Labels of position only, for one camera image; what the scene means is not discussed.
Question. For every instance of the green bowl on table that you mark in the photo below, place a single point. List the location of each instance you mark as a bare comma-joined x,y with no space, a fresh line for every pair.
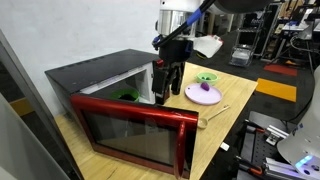
207,77

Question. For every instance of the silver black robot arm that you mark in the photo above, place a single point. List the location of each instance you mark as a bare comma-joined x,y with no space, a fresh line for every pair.
176,38

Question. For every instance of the black red microwave body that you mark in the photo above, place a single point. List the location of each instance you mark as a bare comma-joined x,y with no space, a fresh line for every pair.
105,74

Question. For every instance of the wire rack with bin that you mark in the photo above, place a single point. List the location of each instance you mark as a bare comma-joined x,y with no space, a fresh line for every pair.
251,35

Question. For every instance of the wooden spoon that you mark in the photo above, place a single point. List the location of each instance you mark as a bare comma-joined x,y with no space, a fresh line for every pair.
203,122

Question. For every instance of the lavender round plate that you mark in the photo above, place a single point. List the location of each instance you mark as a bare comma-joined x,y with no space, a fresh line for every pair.
197,94

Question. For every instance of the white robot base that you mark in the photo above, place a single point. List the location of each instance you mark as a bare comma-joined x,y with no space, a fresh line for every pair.
302,147

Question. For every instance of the white jug on floor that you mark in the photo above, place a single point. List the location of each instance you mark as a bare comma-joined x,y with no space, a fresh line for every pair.
207,46

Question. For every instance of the purple eggplant toy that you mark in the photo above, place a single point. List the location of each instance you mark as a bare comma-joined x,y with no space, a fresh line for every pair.
205,86

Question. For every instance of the black metal mounting frame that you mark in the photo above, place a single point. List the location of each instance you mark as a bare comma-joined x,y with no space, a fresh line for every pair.
260,159

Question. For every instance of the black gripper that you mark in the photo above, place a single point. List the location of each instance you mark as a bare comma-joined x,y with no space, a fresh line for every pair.
172,54

